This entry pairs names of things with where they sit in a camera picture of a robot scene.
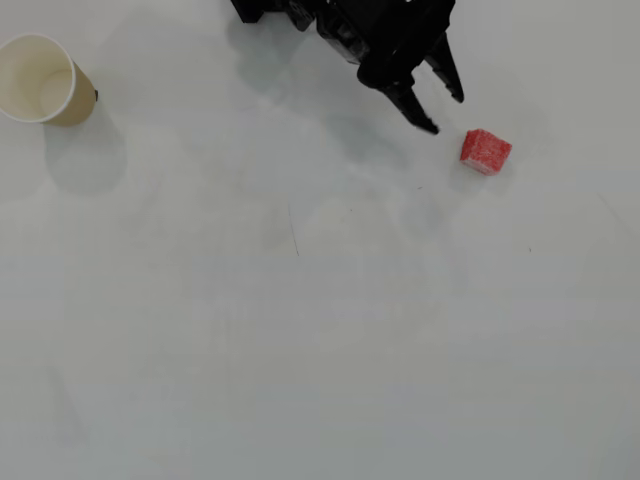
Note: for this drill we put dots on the beige paper cup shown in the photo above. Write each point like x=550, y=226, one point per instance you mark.
x=30, y=75

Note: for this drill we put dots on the red foam cube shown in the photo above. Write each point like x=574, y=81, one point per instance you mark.
x=485, y=152

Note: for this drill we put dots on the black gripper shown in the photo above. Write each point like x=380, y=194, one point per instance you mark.
x=395, y=70

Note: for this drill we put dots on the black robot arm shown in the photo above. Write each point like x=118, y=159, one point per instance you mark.
x=260, y=7

